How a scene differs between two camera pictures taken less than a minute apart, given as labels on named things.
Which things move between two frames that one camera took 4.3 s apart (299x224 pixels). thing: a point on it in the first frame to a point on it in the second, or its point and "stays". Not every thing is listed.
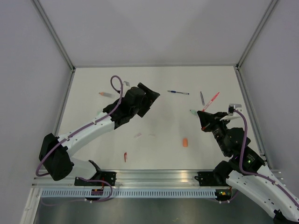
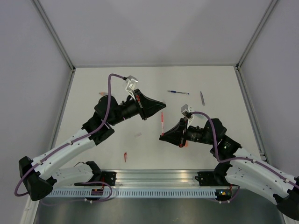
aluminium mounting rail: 125,178 stays
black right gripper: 206,118 to 175,135
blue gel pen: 174,91 stays
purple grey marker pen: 202,99 stays
